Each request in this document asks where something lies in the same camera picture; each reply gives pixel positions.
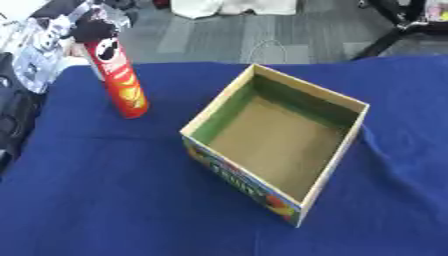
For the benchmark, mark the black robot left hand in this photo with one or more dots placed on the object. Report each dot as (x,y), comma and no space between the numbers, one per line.
(92,29)

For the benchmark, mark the red cylindrical snack can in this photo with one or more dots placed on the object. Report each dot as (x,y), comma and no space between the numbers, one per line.
(122,83)

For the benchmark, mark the open cardboard box green inside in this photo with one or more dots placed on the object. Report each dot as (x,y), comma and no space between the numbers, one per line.
(274,140)

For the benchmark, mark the white bag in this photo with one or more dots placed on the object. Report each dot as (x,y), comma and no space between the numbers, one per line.
(233,7)

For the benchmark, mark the black chair base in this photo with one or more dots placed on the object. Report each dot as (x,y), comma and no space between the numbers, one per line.
(396,26)

